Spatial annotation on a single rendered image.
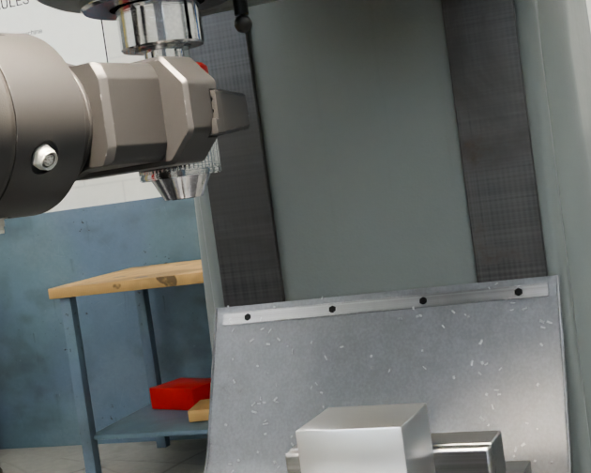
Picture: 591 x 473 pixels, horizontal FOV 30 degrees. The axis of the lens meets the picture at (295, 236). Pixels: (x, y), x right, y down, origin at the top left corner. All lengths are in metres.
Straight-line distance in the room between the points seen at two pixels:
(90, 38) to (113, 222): 0.91
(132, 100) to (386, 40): 0.46
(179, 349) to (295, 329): 4.40
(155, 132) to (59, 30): 5.06
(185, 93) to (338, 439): 0.20
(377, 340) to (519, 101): 0.24
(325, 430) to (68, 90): 0.22
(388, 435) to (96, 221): 4.95
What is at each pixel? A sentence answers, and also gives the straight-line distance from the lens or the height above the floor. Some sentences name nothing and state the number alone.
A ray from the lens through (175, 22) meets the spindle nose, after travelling 0.61.
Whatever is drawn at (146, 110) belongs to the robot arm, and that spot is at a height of 1.24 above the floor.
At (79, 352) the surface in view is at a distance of 4.72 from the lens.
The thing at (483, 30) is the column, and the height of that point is 1.30.
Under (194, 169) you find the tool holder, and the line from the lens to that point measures 0.60.
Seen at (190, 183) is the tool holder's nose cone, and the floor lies 1.20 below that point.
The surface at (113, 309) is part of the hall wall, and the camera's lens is 5.51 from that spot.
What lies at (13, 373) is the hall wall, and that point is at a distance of 5.88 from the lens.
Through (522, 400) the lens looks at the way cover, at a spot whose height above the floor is 0.99.
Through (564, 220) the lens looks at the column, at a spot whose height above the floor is 1.13.
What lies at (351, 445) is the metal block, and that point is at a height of 1.05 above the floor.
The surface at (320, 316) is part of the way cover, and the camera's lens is 0.98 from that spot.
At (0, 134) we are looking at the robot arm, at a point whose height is 1.23.
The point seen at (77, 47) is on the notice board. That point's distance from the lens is 5.54.
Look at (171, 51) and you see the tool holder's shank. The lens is 0.62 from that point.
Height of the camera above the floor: 1.20
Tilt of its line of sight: 3 degrees down
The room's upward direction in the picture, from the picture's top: 8 degrees counter-clockwise
